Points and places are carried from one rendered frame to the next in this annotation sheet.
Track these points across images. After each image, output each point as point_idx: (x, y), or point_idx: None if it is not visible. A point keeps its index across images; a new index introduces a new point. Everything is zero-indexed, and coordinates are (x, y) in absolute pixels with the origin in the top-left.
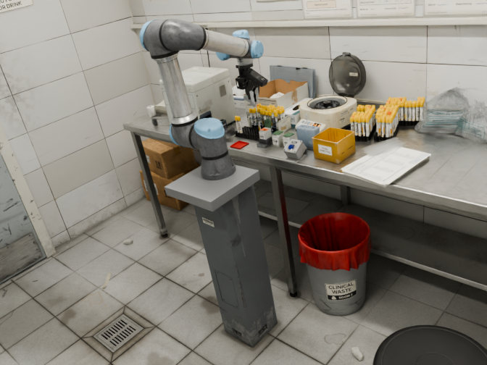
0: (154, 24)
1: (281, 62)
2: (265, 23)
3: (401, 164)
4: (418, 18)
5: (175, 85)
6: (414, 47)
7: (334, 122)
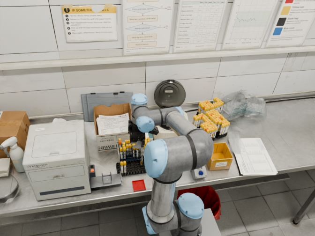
0: (178, 151)
1: (94, 90)
2: (82, 62)
3: (260, 153)
4: (218, 52)
5: (174, 191)
6: (211, 68)
7: None
